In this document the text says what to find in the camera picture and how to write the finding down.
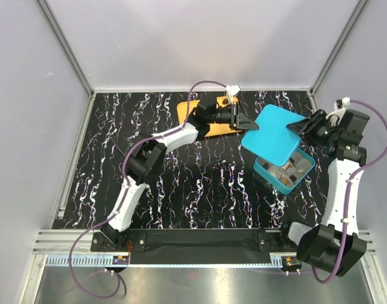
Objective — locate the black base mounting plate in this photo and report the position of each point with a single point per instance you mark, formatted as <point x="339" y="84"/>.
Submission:
<point x="183" y="247"/>

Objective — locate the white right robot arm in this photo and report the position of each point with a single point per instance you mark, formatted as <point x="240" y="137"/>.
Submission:
<point x="333" y="245"/>

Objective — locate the teal tin box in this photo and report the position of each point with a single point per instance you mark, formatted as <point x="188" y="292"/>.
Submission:
<point x="285" y="177"/>

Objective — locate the aluminium cable duct rail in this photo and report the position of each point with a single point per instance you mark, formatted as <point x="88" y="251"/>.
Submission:
<point x="88" y="261"/>

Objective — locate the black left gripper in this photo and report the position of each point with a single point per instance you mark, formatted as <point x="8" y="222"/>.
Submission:
<point x="244" y="121"/>

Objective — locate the teal tin lid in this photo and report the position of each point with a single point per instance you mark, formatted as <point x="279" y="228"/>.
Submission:
<point x="273" y="141"/>

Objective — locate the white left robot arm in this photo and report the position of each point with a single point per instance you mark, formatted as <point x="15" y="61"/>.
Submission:
<point x="144" y="160"/>

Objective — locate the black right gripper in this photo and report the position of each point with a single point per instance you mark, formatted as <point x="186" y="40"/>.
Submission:
<point x="306" y="127"/>

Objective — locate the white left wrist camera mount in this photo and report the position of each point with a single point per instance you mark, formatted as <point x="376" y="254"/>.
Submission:
<point x="231" y="92"/>

